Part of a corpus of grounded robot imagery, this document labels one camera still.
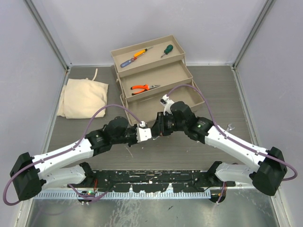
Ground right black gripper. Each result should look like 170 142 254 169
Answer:
150 112 187 136

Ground orange handled pliers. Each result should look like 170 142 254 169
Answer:
131 84 160 96

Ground brown translucent toolbox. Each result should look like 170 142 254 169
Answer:
111 35 204 126

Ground green handled screwdriver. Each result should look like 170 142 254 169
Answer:
161 44 174 58

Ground yellow handled tool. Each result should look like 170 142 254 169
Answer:
134 46 153 59

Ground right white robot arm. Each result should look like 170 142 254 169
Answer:
151 95 287 196

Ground silver wrench near right arm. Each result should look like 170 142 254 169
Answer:
226 123 235 131

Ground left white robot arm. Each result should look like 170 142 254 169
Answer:
10 117 152 201

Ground beige cloth bag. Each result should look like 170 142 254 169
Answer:
56 69 108 119

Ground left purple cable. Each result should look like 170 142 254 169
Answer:
2 104 145 206

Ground purple cable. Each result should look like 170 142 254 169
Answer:
2 104 145 206
165 84 298 204

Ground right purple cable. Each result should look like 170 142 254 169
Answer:
165 84 298 204

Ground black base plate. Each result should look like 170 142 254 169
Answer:
73 170 223 193

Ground slotted cable duct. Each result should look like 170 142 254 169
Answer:
34 190 211 200

